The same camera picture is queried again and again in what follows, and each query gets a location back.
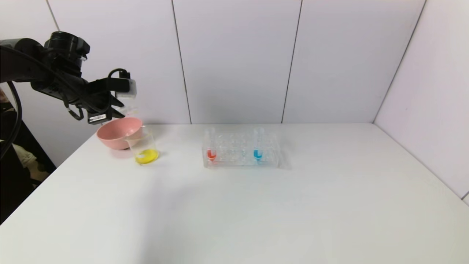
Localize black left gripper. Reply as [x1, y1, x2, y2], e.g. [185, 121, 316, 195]
[82, 91, 125, 125]

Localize test tube with yellow pigment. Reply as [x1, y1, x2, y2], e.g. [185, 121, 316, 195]
[118, 106, 140, 118]

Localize clear glass beaker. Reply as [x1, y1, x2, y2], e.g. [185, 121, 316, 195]
[125, 126, 160, 166]

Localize test tube with red pigment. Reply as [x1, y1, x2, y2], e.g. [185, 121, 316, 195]
[205, 127, 217, 162]

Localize clear acrylic test tube rack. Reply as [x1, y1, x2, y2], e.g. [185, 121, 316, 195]
[202, 128, 281, 169]

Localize test tube with blue pigment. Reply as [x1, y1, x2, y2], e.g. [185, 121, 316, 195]
[253, 127, 264, 162]

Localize pink plastic bowl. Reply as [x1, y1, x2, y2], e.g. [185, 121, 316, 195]
[97, 118, 144, 150]

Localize beige crumpled cloth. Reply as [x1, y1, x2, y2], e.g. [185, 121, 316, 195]
[13, 144, 41, 173]

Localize black background furniture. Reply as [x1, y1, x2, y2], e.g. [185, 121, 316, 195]
[0, 103, 57, 225]

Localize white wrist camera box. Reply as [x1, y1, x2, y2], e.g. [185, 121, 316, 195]
[115, 78, 137, 100]

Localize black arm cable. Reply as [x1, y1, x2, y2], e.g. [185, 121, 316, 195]
[0, 68, 131, 159]

